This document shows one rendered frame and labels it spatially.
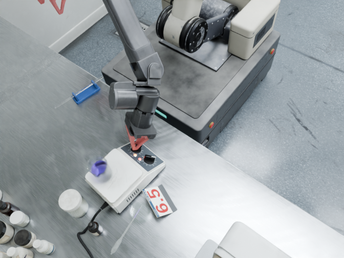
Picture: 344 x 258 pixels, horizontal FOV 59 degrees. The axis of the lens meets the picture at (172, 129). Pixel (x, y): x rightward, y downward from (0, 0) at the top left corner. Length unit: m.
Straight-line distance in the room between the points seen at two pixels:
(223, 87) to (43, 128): 0.90
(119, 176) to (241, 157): 1.06
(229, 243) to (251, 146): 1.59
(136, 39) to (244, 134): 1.22
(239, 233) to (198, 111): 1.26
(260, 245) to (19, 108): 1.06
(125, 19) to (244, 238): 0.62
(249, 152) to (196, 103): 0.48
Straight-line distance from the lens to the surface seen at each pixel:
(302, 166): 1.85
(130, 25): 0.78
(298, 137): 1.93
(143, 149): 0.93
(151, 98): 0.78
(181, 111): 1.51
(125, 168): 0.86
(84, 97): 1.13
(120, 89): 0.77
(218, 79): 1.62
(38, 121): 1.15
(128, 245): 0.89
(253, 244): 0.26
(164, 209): 0.88
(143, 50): 0.78
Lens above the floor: 1.61
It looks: 59 degrees down
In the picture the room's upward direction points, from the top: 8 degrees counter-clockwise
